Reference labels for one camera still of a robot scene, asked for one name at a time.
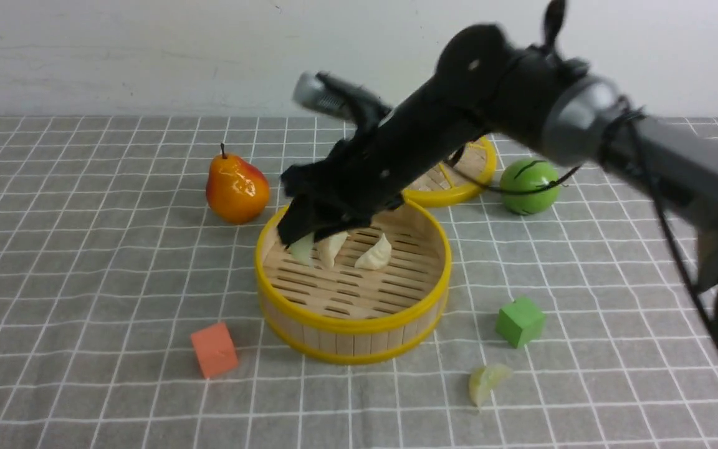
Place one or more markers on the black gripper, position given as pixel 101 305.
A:
pixel 335 195

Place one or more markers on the white dumpling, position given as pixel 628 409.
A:
pixel 377 257
pixel 329 248

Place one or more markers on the pale green dumpling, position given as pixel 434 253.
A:
pixel 484 380
pixel 301 250

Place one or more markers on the pale green dumpling front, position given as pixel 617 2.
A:
pixel 484 380

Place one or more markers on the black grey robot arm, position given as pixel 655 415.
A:
pixel 482 84

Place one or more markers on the bamboo steamer tray yellow rim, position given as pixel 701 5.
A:
pixel 349 316

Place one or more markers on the woven steamer lid yellow rim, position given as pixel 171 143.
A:
pixel 454 181

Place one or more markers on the orange red toy pear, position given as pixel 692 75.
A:
pixel 236 191

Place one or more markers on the orange cube block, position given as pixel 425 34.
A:
pixel 215 350

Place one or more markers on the green toy watermelon ball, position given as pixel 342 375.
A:
pixel 528 174

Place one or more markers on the green cube block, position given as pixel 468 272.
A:
pixel 520 322

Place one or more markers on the grey checked tablecloth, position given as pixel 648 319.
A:
pixel 110 260

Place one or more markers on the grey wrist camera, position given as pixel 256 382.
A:
pixel 327 94

